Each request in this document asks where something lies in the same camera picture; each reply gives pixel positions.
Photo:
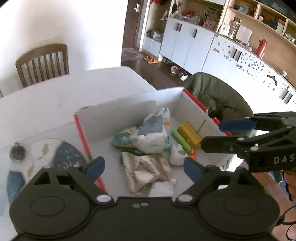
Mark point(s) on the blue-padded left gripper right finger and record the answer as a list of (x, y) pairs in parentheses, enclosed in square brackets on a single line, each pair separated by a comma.
[(193, 169)]

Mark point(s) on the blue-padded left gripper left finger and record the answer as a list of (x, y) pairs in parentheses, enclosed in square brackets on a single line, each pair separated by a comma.
[(94, 169)]

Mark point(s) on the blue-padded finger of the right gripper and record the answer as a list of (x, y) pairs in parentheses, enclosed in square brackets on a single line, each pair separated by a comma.
[(241, 125)]

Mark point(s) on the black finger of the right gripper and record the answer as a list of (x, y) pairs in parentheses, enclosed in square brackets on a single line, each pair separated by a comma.
[(221, 145)]

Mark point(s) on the bag of dark items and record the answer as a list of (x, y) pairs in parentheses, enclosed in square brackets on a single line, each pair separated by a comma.
[(17, 152)]

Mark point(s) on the person's hand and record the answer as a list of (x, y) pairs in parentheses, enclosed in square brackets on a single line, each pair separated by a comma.
[(290, 180)]

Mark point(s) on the yellow box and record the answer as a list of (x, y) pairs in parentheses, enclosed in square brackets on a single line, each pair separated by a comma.
[(190, 135)]

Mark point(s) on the green tube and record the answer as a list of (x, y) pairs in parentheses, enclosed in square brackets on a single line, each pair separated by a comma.
[(181, 141)]

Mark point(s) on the green white snack packet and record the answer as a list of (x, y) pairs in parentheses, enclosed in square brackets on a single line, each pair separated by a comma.
[(122, 142)]

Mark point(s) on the patterned paper packet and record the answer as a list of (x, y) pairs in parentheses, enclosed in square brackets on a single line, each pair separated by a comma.
[(148, 171)]

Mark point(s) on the white blue plastic bag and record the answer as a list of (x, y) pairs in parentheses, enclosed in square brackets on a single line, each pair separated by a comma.
[(152, 135)]

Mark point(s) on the white cardboard box red trim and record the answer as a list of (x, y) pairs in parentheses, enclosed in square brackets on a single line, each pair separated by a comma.
[(98, 125)]

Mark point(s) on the pink shoes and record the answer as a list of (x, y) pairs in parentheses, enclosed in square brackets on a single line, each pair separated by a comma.
[(181, 73)]

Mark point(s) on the red thermos bottle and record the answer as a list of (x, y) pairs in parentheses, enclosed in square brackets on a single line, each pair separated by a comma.
[(261, 48)]

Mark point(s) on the white cabinet row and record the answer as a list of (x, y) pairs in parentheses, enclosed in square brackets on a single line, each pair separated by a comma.
[(220, 38)]

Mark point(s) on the orange slippers pair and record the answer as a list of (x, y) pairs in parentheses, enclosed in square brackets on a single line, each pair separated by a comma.
[(150, 59)]

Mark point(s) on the brown wooden chair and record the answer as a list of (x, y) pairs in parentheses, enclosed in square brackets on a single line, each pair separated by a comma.
[(43, 63)]

